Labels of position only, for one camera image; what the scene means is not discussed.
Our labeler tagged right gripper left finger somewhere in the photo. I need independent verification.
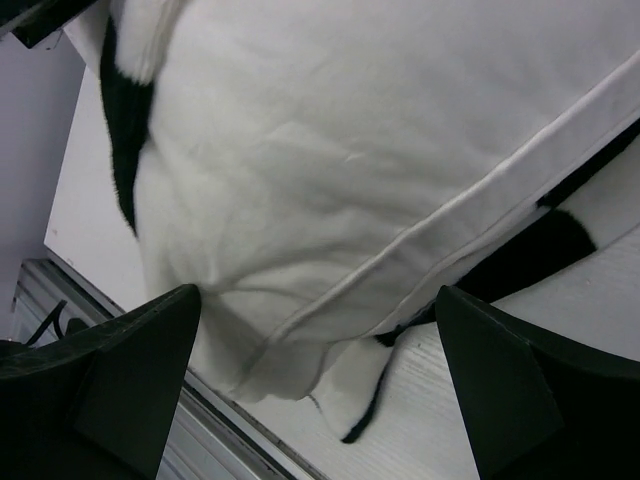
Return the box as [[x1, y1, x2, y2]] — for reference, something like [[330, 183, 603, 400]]
[[1, 285, 201, 479]]

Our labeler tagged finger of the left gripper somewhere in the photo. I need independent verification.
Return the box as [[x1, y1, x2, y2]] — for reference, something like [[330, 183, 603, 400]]
[[1, 0, 108, 49]]

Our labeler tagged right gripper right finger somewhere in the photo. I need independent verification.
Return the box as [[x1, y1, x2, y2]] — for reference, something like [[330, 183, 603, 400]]
[[435, 287, 639, 479]]

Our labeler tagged black white checkered pillowcase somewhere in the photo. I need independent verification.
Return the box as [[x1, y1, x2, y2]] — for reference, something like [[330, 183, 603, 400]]
[[97, 0, 640, 480]]

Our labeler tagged white pillow insert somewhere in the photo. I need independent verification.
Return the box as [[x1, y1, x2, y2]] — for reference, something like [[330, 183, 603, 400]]
[[115, 1, 639, 402]]

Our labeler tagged aluminium table frame rail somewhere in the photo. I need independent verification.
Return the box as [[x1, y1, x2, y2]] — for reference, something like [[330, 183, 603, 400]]
[[1, 259, 311, 479]]

